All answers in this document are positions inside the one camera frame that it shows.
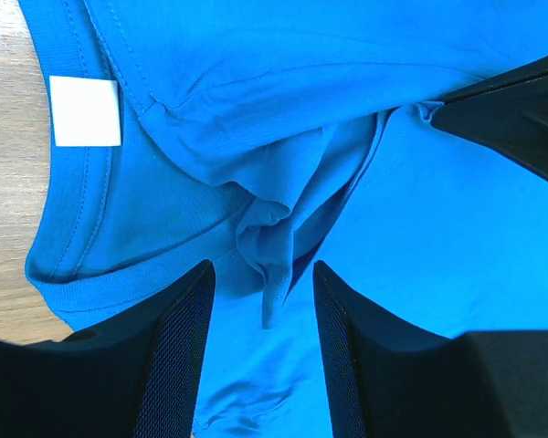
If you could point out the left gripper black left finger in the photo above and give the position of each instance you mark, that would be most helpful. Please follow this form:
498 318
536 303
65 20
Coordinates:
135 374

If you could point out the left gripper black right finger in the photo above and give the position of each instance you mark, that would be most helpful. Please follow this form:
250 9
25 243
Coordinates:
386 377

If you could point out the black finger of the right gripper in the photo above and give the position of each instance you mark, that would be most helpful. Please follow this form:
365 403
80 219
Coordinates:
507 113

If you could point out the blue t shirt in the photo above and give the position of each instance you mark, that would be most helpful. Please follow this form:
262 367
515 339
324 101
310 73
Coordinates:
263 135

